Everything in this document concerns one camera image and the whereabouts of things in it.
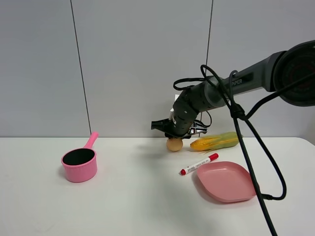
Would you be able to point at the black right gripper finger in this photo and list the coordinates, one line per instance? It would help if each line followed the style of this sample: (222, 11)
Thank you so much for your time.
(186, 137)

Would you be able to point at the yellow green toy corn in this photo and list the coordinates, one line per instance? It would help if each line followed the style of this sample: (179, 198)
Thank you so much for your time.
(215, 142)

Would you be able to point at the tan toy potato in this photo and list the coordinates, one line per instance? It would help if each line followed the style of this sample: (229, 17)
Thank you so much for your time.
(174, 144)

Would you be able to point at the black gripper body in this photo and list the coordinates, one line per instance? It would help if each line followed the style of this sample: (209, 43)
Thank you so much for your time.
(180, 128)

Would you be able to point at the pink square plate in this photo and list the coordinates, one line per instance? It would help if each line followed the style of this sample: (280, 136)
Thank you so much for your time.
(226, 182)

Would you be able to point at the pink toy saucepan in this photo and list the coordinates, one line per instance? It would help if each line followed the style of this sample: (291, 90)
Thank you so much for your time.
(80, 164)

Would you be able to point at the red white marker pen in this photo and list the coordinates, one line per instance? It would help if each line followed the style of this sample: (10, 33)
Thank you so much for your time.
(193, 167)

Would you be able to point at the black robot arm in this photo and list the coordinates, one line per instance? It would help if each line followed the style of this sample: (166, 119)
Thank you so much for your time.
(289, 75)

